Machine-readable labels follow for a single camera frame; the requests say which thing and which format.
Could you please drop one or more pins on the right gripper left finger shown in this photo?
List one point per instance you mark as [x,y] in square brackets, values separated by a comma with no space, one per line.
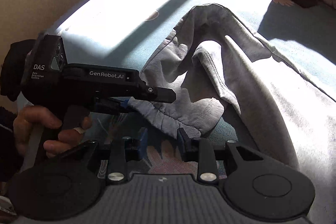
[121,152]

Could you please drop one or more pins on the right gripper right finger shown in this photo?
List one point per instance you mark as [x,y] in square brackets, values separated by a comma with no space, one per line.
[201,151]

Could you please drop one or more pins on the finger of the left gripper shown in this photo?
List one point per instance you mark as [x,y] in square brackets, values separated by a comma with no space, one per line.
[157,94]
[119,105]

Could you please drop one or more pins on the grey sweatpants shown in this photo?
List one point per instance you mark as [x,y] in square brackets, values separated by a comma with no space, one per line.
[212,61]

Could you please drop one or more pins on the person left hand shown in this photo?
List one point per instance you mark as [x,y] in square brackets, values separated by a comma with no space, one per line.
[30,116]

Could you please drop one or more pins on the teal floral bed sheet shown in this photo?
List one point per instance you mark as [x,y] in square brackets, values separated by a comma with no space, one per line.
[125,33]

